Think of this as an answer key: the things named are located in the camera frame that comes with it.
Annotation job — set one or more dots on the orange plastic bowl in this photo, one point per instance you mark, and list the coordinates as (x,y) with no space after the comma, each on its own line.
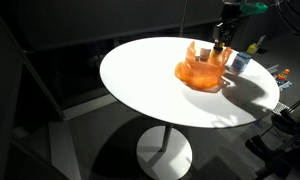
(200,75)

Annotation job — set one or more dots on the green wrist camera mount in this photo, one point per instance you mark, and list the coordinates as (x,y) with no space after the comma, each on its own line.
(255,7)

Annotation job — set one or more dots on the yellow bottle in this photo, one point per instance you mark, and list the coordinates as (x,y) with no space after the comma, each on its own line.
(252,49)

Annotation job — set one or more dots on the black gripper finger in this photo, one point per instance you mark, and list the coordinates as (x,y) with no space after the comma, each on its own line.
(228,36)
(217,35)

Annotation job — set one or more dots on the colourful toy pack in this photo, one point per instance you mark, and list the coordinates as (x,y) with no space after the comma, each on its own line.
(283,78)

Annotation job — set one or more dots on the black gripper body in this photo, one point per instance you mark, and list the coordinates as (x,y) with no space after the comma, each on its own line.
(230,15)

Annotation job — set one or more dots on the white table pedestal base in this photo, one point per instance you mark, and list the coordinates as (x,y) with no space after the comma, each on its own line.
(165,156)

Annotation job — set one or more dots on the blue and white carton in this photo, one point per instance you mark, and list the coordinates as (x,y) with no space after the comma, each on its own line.
(240,63)

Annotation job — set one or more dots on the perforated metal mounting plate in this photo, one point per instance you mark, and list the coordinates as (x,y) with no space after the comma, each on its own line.
(280,108)

